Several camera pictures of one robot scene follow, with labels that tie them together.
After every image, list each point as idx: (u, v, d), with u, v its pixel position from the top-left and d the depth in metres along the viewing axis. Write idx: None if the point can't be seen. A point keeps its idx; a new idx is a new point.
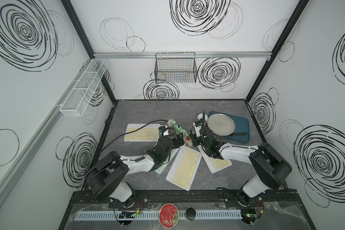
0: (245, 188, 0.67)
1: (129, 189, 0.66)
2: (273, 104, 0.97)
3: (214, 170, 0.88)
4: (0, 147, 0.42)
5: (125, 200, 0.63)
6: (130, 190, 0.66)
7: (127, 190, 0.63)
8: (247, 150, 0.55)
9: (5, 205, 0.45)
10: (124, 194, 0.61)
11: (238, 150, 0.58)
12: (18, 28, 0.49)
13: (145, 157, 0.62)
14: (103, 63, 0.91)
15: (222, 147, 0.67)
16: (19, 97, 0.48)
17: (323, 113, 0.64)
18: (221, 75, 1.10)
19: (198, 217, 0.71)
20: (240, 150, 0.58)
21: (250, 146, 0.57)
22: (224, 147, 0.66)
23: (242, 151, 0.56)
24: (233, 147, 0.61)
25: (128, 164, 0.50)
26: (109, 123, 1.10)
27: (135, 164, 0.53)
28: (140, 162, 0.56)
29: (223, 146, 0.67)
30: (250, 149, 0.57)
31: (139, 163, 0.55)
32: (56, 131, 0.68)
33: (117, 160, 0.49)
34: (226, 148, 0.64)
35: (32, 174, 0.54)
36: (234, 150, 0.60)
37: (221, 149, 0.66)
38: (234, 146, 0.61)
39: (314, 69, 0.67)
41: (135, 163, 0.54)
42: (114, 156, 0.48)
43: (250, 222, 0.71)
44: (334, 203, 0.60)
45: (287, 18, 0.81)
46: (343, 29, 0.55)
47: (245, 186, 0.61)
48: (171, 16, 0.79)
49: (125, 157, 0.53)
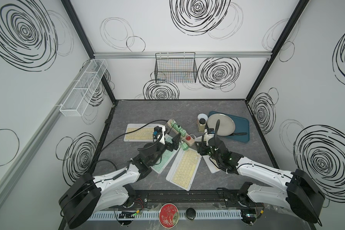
0: (249, 189, 0.66)
1: (124, 192, 0.64)
2: (273, 104, 0.97)
3: (214, 170, 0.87)
4: None
5: (123, 201, 0.63)
6: (125, 193, 0.64)
7: (123, 195, 0.62)
8: (277, 176, 0.48)
9: (5, 205, 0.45)
10: (120, 198, 0.60)
11: (264, 173, 0.51)
12: (18, 28, 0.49)
13: (127, 172, 0.55)
14: (103, 63, 0.91)
15: (239, 163, 0.59)
16: (19, 97, 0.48)
17: (322, 113, 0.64)
18: (221, 75, 1.10)
19: (198, 217, 0.71)
20: (267, 174, 0.50)
21: (283, 174, 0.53)
22: (243, 165, 0.57)
23: (269, 176, 0.49)
24: (256, 168, 0.54)
25: (102, 186, 0.46)
26: (109, 123, 1.10)
27: (112, 182, 0.49)
28: (118, 179, 0.51)
29: (242, 163, 0.58)
30: (283, 176, 0.47)
31: (117, 180, 0.51)
32: (56, 131, 0.68)
33: (91, 182, 0.45)
34: (247, 167, 0.56)
35: (32, 174, 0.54)
36: (258, 172, 0.52)
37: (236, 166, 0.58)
38: (258, 168, 0.53)
39: (315, 68, 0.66)
41: (113, 181, 0.49)
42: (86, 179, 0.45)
43: (250, 222, 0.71)
44: (335, 203, 0.60)
45: (286, 18, 0.81)
46: (343, 29, 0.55)
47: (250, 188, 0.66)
48: (171, 16, 0.79)
49: (99, 178, 0.48)
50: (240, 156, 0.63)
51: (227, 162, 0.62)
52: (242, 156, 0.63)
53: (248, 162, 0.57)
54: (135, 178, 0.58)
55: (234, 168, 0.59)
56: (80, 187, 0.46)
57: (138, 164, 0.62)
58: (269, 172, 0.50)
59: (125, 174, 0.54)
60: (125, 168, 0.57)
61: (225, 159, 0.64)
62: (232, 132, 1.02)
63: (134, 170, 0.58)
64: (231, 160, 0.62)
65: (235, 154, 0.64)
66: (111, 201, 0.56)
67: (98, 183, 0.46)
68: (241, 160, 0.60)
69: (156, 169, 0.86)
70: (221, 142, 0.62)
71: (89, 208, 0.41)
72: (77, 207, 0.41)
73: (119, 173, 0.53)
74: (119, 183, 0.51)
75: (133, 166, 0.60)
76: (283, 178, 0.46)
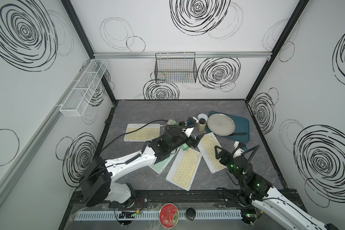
0: (257, 201, 0.63)
1: (128, 190, 0.65)
2: (273, 104, 0.97)
3: (214, 170, 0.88)
4: (0, 147, 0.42)
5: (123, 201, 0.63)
6: (129, 193, 0.64)
7: (126, 192, 0.62)
8: (311, 225, 0.47)
9: (4, 205, 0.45)
10: (123, 196, 0.60)
11: (296, 216, 0.50)
12: (18, 28, 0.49)
13: (141, 156, 0.52)
14: (103, 63, 0.91)
15: (269, 194, 0.55)
16: (18, 97, 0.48)
17: (323, 113, 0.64)
18: (221, 75, 1.10)
19: (198, 217, 0.71)
20: (300, 219, 0.49)
21: (318, 225, 0.47)
22: (274, 199, 0.54)
23: (302, 221, 0.49)
24: (288, 208, 0.52)
25: (114, 170, 0.44)
26: (109, 123, 1.10)
27: (124, 167, 0.46)
28: (130, 164, 0.48)
29: (273, 196, 0.55)
30: (318, 228, 0.47)
31: (129, 165, 0.48)
32: (56, 131, 0.68)
33: (104, 165, 0.44)
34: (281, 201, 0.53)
35: (32, 174, 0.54)
36: (290, 212, 0.51)
37: (264, 196, 0.55)
38: (291, 209, 0.51)
39: (315, 69, 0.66)
41: (125, 166, 0.47)
42: (99, 162, 0.44)
43: (250, 222, 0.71)
44: (335, 204, 0.60)
45: (286, 18, 0.81)
46: (343, 29, 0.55)
47: (258, 200, 0.58)
48: (171, 16, 0.79)
49: (111, 163, 0.46)
50: (269, 185, 0.57)
51: (252, 186, 0.59)
52: (271, 186, 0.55)
53: (280, 196, 0.54)
54: (152, 161, 0.55)
55: (258, 194, 0.56)
56: (94, 170, 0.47)
57: (156, 146, 0.58)
58: (303, 218, 0.49)
59: (137, 158, 0.51)
60: (139, 152, 0.53)
61: (250, 182, 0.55)
62: (232, 132, 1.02)
63: (149, 155, 0.54)
64: (259, 187, 0.57)
65: (262, 177, 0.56)
66: (116, 196, 0.56)
67: (110, 168, 0.44)
68: (270, 191, 0.56)
69: (156, 169, 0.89)
70: (250, 164, 0.58)
71: (103, 190, 0.42)
72: (92, 189, 0.41)
73: (132, 157, 0.50)
74: (132, 167, 0.49)
75: (150, 148, 0.56)
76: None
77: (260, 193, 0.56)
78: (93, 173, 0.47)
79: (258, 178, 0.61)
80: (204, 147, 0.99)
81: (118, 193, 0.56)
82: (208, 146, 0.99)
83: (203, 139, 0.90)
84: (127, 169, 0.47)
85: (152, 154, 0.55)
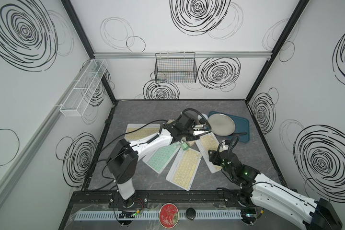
0: (255, 197, 0.63)
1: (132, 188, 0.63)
2: (273, 104, 0.97)
3: (214, 170, 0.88)
4: None
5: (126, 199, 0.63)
6: (132, 190, 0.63)
7: (131, 189, 0.62)
8: (300, 202, 0.47)
9: (4, 205, 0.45)
10: (128, 191, 0.62)
11: (284, 197, 0.49)
12: (17, 28, 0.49)
13: (159, 136, 0.56)
14: (103, 63, 0.91)
15: (257, 180, 0.57)
16: (18, 97, 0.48)
17: (323, 113, 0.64)
18: (221, 75, 1.10)
19: (198, 217, 0.71)
20: (289, 198, 0.49)
21: (307, 201, 0.47)
22: (261, 183, 0.55)
23: (291, 200, 0.48)
24: (276, 189, 0.52)
25: (138, 149, 0.48)
26: (109, 123, 1.10)
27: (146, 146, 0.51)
28: (152, 143, 0.53)
29: (260, 181, 0.56)
30: (307, 204, 0.46)
31: (151, 144, 0.52)
32: (56, 131, 0.68)
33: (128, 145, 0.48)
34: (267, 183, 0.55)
35: (32, 174, 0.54)
36: (278, 194, 0.51)
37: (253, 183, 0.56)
38: (279, 190, 0.52)
39: (315, 69, 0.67)
41: (147, 145, 0.51)
42: (124, 143, 0.48)
43: (250, 222, 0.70)
44: (335, 204, 0.60)
45: (286, 18, 0.81)
46: (343, 29, 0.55)
47: (255, 195, 0.64)
48: (171, 16, 0.79)
49: (135, 143, 0.50)
50: (256, 172, 0.59)
51: (242, 176, 0.60)
52: (258, 172, 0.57)
53: (268, 180, 0.55)
54: (168, 141, 0.59)
55: (249, 183, 0.57)
56: (119, 151, 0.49)
57: (172, 128, 0.63)
58: (292, 197, 0.49)
59: (157, 138, 0.55)
60: (157, 133, 0.58)
61: (239, 173, 0.62)
62: (232, 132, 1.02)
63: (166, 134, 0.59)
64: (247, 176, 0.59)
65: (250, 167, 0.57)
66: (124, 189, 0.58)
67: (134, 147, 0.49)
68: (258, 177, 0.57)
69: (156, 169, 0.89)
70: (234, 155, 0.62)
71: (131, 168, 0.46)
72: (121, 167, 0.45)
73: (152, 137, 0.55)
74: (154, 147, 0.54)
75: (166, 130, 0.61)
76: (306, 206, 0.45)
77: (249, 181, 0.57)
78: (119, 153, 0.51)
79: (247, 167, 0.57)
80: (204, 147, 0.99)
81: (125, 188, 0.58)
82: (208, 146, 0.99)
83: (203, 139, 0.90)
84: (149, 148, 0.52)
85: (169, 133, 0.60)
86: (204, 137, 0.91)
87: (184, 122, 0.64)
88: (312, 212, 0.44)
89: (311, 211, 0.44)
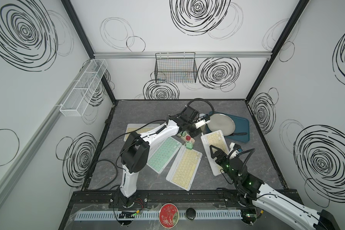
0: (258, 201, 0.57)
1: (134, 186, 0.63)
2: (273, 104, 0.97)
3: (217, 172, 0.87)
4: (0, 147, 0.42)
5: (128, 196, 0.63)
6: (134, 187, 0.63)
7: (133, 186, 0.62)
8: (304, 214, 0.49)
9: (5, 205, 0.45)
10: (131, 188, 0.63)
11: (288, 207, 0.51)
12: (18, 28, 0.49)
13: (166, 127, 0.60)
14: (103, 63, 0.91)
15: (260, 191, 0.58)
16: (19, 97, 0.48)
17: (322, 113, 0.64)
18: (221, 75, 1.10)
19: (198, 217, 0.71)
20: (292, 209, 0.51)
21: (310, 212, 0.48)
22: (266, 194, 0.57)
23: (294, 211, 0.50)
24: (279, 200, 0.54)
25: (149, 139, 0.52)
26: (109, 123, 1.10)
27: (156, 136, 0.54)
28: (161, 133, 0.56)
29: (265, 192, 0.57)
30: (311, 216, 0.48)
31: (161, 134, 0.56)
32: (56, 131, 0.68)
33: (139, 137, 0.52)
34: (271, 194, 0.56)
35: (32, 175, 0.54)
36: (281, 204, 0.53)
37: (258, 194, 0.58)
38: (282, 201, 0.53)
39: (314, 69, 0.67)
41: (156, 135, 0.55)
42: (135, 135, 0.52)
43: (250, 222, 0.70)
44: (335, 203, 0.60)
45: (287, 18, 0.81)
46: (343, 29, 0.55)
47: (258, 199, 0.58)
48: (171, 16, 0.79)
49: (145, 133, 0.54)
50: (260, 182, 0.61)
51: (246, 186, 0.62)
52: (263, 182, 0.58)
53: (271, 191, 0.57)
54: (177, 132, 0.64)
55: (253, 193, 0.58)
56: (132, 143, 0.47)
57: (178, 119, 0.66)
58: (294, 208, 0.51)
59: (166, 128, 0.59)
60: (165, 123, 0.62)
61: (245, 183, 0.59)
62: (231, 132, 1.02)
63: (173, 124, 0.62)
64: (252, 186, 0.61)
65: (255, 177, 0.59)
66: (130, 186, 0.61)
67: (145, 138, 0.52)
68: (262, 187, 0.59)
69: (156, 169, 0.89)
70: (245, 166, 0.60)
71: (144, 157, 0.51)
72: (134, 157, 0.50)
73: (161, 127, 0.59)
74: (164, 137, 0.59)
75: (172, 120, 0.64)
76: (310, 218, 0.47)
77: (254, 191, 0.59)
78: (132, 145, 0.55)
79: (251, 177, 0.64)
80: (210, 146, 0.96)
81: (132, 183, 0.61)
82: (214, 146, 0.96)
83: (210, 137, 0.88)
84: (159, 139, 0.56)
85: (176, 123, 0.63)
86: (210, 135, 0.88)
87: (189, 113, 0.69)
88: (316, 224, 0.46)
89: (314, 223, 0.46)
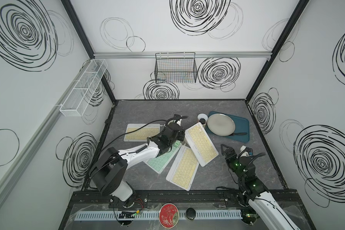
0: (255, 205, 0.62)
1: (130, 188, 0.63)
2: (273, 104, 0.97)
3: (204, 163, 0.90)
4: None
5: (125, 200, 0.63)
6: (131, 190, 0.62)
7: (128, 189, 0.62)
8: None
9: (5, 205, 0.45)
10: (125, 193, 0.61)
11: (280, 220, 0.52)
12: (18, 28, 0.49)
13: (147, 147, 0.57)
14: (103, 63, 0.91)
15: (261, 195, 0.59)
16: (19, 97, 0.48)
17: (322, 113, 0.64)
18: (221, 75, 1.10)
19: (198, 217, 0.71)
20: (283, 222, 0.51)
21: None
22: (264, 200, 0.58)
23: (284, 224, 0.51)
24: (275, 211, 0.54)
25: (128, 158, 0.48)
26: (109, 123, 1.10)
27: (135, 156, 0.51)
28: (140, 153, 0.53)
29: (264, 198, 0.58)
30: None
31: (139, 154, 0.52)
32: (56, 131, 0.67)
33: (116, 155, 0.48)
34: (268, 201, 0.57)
35: (32, 175, 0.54)
36: (275, 215, 0.53)
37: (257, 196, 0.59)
38: (278, 213, 0.53)
39: (315, 68, 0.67)
41: (136, 155, 0.51)
42: (112, 152, 0.47)
43: (250, 222, 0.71)
44: (334, 203, 0.60)
45: (286, 18, 0.81)
46: (343, 29, 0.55)
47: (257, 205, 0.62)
48: (171, 16, 0.79)
49: (124, 152, 0.50)
50: (264, 189, 0.61)
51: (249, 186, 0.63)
52: (266, 190, 0.60)
53: (272, 201, 0.57)
54: (155, 154, 0.60)
55: (253, 194, 0.60)
56: (107, 160, 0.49)
57: (158, 140, 0.65)
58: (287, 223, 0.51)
59: (146, 148, 0.57)
60: (145, 144, 0.59)
61: (249, 182, 0.64)
62: (231, 132, 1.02)
63: (154, 146, 0.60)
64: (255, 187, 0.62)
65: (260, 181, 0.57)
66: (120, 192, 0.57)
67: (124, 156, 0.48)
68: (264, 194, 0.59)
69: (156, 169, 0.86)
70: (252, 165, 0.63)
71: (118, 177, 0.44)
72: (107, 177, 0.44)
73: (141, 147, 0.56)
74: (142, 156, 0.53)
75: (154, 143, 0.62)
76: None
77: (254, 192, 0.60)
78: (106, 163, 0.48)
79: (258, 180, 0.66)
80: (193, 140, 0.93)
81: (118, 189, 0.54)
82: (199, 141, 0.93)
83: (192, 132, 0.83)
84: (138, 158, 0.52)
85: (156, 145, 0.61)
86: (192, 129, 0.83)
87: (168, 132, 0.64)
88: None
89: None
